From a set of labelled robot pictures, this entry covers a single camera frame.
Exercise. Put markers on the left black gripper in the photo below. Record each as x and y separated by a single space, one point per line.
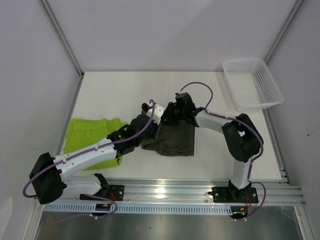
155 128

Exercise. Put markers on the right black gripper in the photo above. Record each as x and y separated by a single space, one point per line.
167 117

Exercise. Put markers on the dark olive shorts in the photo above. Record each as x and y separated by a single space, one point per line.
172 140

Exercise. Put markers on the lime green shorts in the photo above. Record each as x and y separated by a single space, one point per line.
82 133

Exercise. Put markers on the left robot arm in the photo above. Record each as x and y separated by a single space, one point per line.
50 174

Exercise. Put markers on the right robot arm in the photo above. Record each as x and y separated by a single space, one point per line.
242 138

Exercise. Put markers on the white plastic basket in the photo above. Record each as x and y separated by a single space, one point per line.
251 84

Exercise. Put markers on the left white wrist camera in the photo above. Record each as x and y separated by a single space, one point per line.
158 112

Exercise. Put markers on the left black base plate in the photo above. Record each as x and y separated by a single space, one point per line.
114 192

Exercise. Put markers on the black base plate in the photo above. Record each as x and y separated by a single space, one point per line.
114 192
225 194

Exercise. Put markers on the aluminium mounting rail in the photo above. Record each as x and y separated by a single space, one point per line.
195 192

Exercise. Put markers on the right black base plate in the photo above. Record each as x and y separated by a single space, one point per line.
225 194

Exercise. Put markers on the white slotted cable duct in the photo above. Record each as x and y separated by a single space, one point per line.
127 208

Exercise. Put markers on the left aluminium corner post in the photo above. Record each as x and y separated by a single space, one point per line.
61 36

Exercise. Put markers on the aluminium corner post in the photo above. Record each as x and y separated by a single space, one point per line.
61 36
285 28

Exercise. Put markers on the right aluminium corner post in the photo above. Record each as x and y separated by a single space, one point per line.
285 28

